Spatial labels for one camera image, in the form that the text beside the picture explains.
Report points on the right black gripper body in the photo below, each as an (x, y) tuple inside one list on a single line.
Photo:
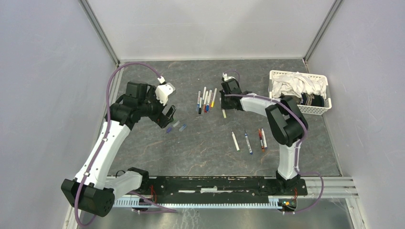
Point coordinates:
[(225, 103)]

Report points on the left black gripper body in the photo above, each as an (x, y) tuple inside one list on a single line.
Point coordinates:
[(154, 112)]

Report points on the white pen blue cap barcode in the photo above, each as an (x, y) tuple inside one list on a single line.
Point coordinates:
[(248, 143)]

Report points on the red pen orange cap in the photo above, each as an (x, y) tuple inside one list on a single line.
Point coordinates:
[(261, 140)]

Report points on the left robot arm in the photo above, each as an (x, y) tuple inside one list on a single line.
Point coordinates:
[(89, 190)]

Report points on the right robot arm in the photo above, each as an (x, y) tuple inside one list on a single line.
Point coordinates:
[(287, 123)]

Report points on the white marker blue cap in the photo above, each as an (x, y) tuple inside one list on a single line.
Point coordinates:
[(209, 100)]

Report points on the white marker upper left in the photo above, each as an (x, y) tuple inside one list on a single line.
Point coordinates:
[(203, 94)]

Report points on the white marker brown cap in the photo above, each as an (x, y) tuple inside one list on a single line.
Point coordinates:
[(205, 101)]

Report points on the white cloth in basket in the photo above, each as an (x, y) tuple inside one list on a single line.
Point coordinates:
[(296, 83)]

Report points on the dark cloth in basket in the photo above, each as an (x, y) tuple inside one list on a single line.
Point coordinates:
[(311, 100)]

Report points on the white plastic basket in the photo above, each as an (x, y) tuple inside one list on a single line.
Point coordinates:
[(312, 110)]

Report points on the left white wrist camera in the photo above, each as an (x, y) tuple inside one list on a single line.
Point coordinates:
[(164, 90)]

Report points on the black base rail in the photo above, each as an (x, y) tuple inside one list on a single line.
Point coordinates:
[(218, 190)]

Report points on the white cable comb strip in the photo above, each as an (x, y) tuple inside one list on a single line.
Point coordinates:
[(135, 202)]

